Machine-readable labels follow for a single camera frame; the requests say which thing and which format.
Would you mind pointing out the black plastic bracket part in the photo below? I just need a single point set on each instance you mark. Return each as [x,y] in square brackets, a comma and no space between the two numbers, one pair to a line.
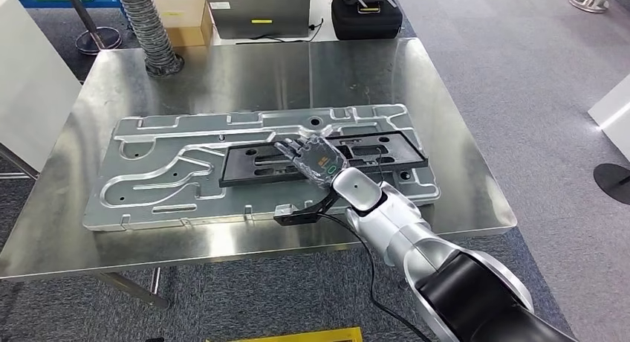
[393,155]

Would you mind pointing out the white panel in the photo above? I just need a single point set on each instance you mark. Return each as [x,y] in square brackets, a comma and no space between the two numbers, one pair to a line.
[615,118]
[34,83]

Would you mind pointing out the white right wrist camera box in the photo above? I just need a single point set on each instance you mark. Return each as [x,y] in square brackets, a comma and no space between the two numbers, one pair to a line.
[293,216]

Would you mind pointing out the black carrying case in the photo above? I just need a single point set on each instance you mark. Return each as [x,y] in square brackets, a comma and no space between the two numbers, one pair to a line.
[366,24]

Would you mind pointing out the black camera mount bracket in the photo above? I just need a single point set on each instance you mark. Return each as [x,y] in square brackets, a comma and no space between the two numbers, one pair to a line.
[327,204]

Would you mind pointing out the brown cardboard box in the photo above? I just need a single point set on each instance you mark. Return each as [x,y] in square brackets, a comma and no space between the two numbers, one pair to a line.
[182,19]

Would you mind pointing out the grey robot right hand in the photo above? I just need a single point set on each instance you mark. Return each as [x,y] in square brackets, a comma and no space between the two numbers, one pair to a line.
[322,162]

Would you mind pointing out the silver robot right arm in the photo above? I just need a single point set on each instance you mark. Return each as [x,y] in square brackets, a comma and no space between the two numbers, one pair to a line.
[393,221]

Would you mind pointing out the steel frame side table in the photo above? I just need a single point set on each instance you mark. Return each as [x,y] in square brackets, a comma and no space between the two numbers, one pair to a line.
[24,165]

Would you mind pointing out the stainless steel workbench table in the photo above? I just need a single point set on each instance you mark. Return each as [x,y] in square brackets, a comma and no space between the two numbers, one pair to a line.
[246,74]

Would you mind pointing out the blue metal cart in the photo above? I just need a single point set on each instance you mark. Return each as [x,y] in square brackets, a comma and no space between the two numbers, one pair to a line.
[49,4]

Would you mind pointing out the yellow floor tape square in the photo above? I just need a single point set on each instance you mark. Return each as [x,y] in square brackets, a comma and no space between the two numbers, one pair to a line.
[295,336]

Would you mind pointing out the grey metal fixture plate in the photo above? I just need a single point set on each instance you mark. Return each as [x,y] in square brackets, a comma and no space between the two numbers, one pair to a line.
[147,202]

